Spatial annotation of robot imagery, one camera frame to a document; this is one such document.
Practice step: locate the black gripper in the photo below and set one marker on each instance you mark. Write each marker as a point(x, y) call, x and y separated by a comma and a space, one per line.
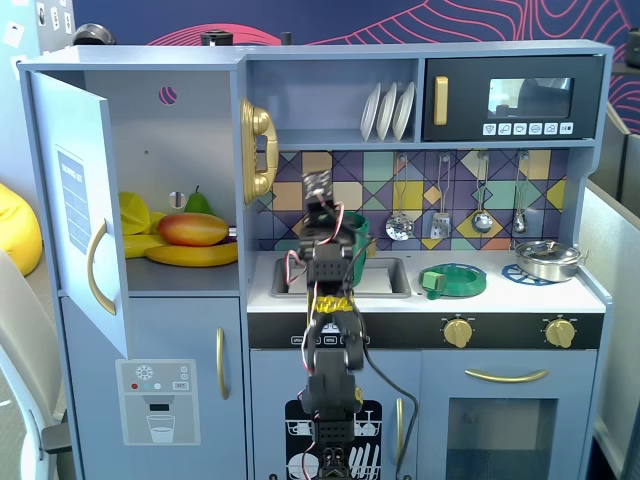
point(320, 214)

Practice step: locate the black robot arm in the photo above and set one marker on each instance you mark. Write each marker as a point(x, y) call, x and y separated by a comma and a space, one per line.
point(327, 265)

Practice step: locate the green printed cup recipient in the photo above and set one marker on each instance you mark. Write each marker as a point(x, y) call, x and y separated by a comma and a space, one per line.
point(362, 225)

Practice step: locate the blue shopping list cabinet door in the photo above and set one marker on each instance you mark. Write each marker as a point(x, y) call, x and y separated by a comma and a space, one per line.
point(65, 125)

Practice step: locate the steel toy skimmer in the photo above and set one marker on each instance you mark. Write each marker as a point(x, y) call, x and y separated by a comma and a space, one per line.
point(400, 227)

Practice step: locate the grey toy sink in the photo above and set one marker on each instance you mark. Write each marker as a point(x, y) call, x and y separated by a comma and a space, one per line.
point(400, 280)

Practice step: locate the white toy plate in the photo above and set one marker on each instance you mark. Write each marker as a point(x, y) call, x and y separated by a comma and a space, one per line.
point(402, 112)
point(370, 115)
point(386, 115)

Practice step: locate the gold toy telephone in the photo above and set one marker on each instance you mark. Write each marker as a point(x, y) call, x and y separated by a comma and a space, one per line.
point(260, 120)

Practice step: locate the large yellow toy banana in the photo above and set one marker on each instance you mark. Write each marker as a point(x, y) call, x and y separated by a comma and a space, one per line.
point(210, 256)

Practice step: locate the steel toy spatula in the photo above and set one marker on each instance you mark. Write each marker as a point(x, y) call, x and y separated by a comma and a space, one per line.
point(440, 226)

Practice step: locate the green toy pear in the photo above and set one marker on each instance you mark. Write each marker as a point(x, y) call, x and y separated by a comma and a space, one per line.
point(197, 204)

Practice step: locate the red yellow toy mango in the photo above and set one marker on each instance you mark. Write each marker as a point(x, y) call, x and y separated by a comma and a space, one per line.
point(192, 230)

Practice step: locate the steel toy ladle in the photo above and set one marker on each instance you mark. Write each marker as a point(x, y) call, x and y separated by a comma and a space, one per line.
point(482, 222)

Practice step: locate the blue wooden toy kitchen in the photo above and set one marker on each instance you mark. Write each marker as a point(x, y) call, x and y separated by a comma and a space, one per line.
point(350, 50)

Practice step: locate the green round lid with cube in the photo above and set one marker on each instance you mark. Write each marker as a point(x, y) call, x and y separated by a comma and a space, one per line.
point(465, 285)

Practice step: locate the blue dishwasher door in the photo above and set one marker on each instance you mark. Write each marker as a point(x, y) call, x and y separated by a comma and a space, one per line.
point(270, 380)

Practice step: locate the gold stove knob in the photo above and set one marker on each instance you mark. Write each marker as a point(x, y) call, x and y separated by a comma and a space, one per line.
point(559, 332)
point(457, 332)

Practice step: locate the yellow toy star fruit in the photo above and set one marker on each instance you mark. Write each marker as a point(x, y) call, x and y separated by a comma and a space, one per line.
point(132, 212)

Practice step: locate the black cylinder cap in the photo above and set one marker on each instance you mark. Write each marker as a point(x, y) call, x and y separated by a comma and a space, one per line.
point(216, 39)

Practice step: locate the hanging toy spoon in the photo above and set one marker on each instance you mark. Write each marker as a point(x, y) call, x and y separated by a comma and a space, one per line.
point(520, 222)

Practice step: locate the black toy microwave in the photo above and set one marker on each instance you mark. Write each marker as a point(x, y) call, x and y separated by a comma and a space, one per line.
point(470, 75)

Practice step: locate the blue round trivet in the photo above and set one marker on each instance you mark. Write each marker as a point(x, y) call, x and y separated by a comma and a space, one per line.
point(512, 274)

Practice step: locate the blue fridge door with dispenser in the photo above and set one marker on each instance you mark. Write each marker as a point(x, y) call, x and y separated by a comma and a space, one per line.
point(150, 325)

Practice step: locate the steel toy pot with lid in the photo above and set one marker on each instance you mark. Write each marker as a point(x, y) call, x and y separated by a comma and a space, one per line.
point(545, 262)

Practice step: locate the black round device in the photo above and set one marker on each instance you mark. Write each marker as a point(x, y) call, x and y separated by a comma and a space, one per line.
point(95, 34)

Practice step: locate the yellow bean bag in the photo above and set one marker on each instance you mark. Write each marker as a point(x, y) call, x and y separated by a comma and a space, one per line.
point(17, 235)

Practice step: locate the grey desk partition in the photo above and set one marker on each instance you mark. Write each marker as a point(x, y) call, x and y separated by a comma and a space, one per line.
point(615, 300)

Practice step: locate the white office chair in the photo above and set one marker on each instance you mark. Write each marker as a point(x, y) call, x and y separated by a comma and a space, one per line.
point(20, 350)

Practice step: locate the small black post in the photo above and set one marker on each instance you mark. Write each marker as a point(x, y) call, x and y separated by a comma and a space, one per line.
point(286, 40)

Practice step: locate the white wall card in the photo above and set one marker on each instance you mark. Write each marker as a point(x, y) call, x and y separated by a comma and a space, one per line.
point(55, 18)
point(68, 21)
point(42, 14)
point(13, 32)

